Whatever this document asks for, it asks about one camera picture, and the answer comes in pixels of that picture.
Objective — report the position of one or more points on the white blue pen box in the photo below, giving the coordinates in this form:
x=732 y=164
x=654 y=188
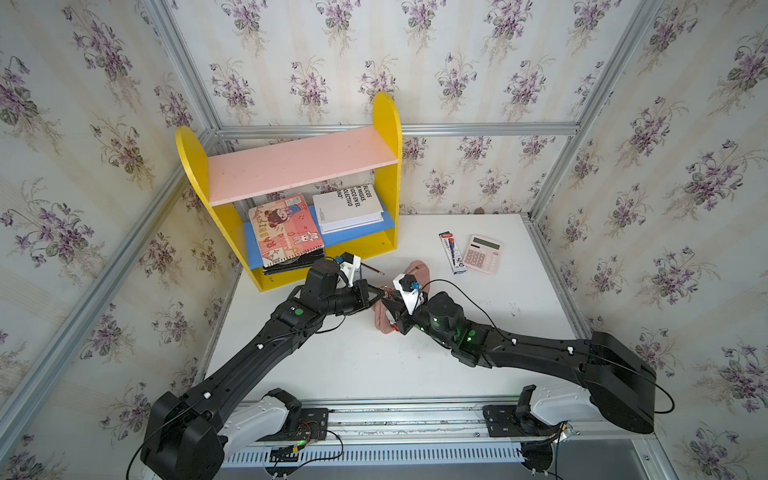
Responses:
x=452 y=252

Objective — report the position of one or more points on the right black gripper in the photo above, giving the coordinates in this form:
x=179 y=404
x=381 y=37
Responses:
x=396 y=311

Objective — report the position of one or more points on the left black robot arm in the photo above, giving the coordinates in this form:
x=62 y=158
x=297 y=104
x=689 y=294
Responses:
x=189 y=436

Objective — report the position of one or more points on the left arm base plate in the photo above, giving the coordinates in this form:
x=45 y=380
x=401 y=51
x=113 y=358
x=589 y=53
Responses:
x=301 y=423

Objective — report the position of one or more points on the black notebook stack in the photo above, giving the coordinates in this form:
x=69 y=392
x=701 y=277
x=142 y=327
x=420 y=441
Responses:
x=297 y=263

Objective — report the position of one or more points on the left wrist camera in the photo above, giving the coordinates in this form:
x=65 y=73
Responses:
x=349 y=265

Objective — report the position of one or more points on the red black pencil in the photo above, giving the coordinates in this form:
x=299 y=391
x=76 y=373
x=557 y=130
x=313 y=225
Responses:
x=372 y=269

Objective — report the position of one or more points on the pink cartoon spiral notebook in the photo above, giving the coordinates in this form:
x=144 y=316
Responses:
x=280 y=231

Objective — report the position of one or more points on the aluminium mounting rail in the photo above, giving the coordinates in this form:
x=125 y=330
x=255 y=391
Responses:
x=366 y=422

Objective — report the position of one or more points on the white vent grille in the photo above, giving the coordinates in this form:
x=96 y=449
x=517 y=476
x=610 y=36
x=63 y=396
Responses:
x=383 y=455

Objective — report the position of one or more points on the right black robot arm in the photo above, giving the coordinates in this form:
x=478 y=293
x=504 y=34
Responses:
x=620 y=384

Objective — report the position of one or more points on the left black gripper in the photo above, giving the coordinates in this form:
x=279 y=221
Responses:
x=363 y=292

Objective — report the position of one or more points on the pink corduroy bag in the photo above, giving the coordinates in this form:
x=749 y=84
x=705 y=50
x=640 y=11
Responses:
x=422 y=274

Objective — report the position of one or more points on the pink calculator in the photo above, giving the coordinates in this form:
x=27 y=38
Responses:
x=483 y=254

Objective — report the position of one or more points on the white book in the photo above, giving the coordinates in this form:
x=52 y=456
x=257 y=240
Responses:
x=347 y=208

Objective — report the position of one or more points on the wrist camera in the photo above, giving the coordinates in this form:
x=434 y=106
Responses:
x=409 y=290
x=349 y=265

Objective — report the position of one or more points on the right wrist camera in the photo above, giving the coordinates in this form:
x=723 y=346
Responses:
x=409 y=290

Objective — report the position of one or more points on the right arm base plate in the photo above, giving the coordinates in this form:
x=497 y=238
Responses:
x=507 y=420

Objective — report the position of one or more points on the yellow pink blue shelf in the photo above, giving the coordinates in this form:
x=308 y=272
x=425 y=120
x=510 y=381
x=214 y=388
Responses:
x=221 y=181

